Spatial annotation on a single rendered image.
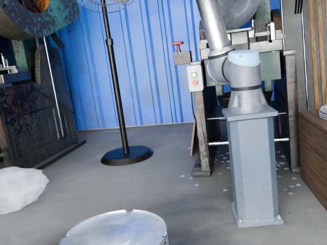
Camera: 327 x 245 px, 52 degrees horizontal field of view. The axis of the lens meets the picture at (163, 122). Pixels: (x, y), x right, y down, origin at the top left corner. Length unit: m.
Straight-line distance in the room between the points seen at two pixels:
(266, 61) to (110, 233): 1.25
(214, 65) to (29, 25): 1.41
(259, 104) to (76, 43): 2.59
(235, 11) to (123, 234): 1.29
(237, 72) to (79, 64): 2.51
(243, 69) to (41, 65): 1.87
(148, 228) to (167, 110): 2.47
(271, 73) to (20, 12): 1.56
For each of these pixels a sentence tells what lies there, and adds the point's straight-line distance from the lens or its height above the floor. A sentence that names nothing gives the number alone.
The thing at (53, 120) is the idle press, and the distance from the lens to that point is 2.88.
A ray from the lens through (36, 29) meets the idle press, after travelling 2.49.
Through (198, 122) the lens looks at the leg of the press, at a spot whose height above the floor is 0.31.
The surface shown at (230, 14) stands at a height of 0.86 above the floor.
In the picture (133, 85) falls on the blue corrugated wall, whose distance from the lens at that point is 3.38.
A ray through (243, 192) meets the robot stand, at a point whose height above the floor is 0.14.
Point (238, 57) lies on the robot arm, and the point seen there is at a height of 0.66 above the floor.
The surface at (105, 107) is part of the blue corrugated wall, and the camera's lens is 3.56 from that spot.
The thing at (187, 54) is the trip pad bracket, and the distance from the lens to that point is 1.87.
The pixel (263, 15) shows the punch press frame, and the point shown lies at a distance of 2.29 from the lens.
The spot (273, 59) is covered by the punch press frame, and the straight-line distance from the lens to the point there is 1.87.
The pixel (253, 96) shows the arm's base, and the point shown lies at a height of 0.51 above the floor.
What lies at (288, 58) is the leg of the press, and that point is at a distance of 1.82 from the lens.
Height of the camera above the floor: 0.71
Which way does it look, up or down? 12 degrees down
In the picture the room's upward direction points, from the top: 7 degrees counter-clockwise
